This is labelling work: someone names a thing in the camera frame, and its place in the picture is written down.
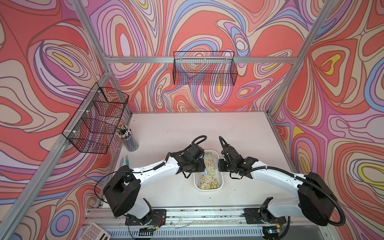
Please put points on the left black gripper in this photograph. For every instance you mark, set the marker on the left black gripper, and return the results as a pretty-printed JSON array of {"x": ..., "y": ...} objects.
[{"x": 202, "y": 167}]

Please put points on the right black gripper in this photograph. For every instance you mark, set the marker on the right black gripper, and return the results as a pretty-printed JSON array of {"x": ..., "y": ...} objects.
[{"x": 221, "y": 166}]

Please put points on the white plastic storage tray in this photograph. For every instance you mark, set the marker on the white plastic storage tray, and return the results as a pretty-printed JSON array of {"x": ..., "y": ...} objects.
[{"x": 219, "y": 174}]

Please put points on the yellow green sticker sheet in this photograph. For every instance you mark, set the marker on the yellow green sticker sheet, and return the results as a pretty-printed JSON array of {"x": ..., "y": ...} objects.
[{"x": 208, "y": 179}]

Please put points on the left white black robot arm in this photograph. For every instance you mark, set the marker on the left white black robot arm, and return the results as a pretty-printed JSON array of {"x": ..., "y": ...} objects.
[{"x": 122, "y": 190}]

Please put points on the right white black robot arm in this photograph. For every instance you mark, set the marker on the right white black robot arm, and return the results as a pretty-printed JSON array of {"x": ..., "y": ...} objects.
[{"x": 311, "y": 197}]

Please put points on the mesh pen cup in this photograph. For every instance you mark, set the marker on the mesh pen cup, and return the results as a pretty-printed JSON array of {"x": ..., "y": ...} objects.
[{"x": 129, "y": 142}]

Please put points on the green pen on table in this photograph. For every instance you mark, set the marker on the green pen on table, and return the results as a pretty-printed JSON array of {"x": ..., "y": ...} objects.
[{"x": 127, "y": 160}]

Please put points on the small clear blue tool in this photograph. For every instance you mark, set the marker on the small clear blue tool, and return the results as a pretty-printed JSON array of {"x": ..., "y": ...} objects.
[{"x": 121, "y": 162}]

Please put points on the bundle of pens in cup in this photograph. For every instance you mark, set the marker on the bundle of pens in cup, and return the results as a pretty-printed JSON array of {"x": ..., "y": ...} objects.
[{"x": 123, "y": 132}]

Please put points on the white keypad device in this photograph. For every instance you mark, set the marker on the white keypad device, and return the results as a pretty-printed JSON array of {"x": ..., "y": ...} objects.
[{"x": 95, "y": 232}]

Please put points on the black wire basket at back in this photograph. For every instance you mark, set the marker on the black wire basket at back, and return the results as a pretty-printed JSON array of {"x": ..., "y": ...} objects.
[{"x": 207, "y": 68}]

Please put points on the black wire basket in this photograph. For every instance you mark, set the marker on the black wire basket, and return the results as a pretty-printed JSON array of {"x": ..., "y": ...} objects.
[
  {"x": 93, "y": 127},
  {"x": 207, "y": 68}
]

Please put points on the black wire basket on left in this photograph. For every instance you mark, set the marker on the black wire basket on left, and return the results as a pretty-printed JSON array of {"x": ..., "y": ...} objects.
[{"x": 93, "y": 127}]

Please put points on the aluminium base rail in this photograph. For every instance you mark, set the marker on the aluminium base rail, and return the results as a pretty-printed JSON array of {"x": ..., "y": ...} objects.
[{"x": 208, "y": 223}]

